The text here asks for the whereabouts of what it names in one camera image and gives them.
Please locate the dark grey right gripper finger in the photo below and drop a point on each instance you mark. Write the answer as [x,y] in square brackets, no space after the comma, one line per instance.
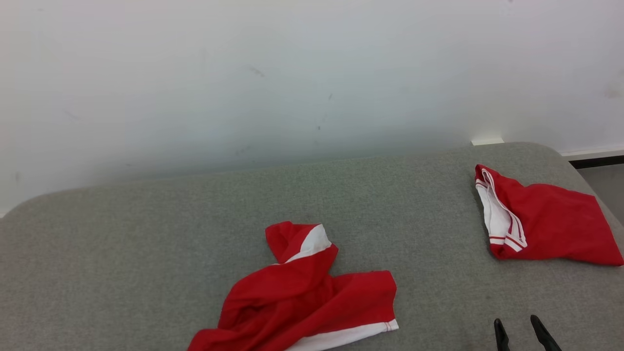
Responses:
[545,339]
[501,339]

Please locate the red Bulls 23 jersey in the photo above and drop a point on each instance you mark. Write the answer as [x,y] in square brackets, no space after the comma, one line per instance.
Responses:
[560,224]

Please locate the red shorts with white hem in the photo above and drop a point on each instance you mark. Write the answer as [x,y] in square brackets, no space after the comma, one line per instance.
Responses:
[302,302]

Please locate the black and white baseboard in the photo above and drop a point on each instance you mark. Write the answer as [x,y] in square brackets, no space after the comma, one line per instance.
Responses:
[599,162]

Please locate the grey fabric sofa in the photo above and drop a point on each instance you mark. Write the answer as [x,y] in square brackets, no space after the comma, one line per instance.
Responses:
[146,243]

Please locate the white wall trim block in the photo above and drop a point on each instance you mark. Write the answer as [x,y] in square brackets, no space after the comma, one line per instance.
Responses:
[487,141]

